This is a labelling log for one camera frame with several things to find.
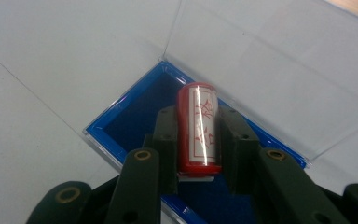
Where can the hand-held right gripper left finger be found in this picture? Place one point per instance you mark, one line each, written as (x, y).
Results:
(143, 186)

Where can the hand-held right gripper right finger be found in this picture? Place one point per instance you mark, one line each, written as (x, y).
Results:
(276, 186)

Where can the blue ink pad box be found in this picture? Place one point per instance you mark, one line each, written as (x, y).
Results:
(130, 124)

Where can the red stamp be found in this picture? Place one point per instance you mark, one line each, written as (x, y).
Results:
(186, 130)

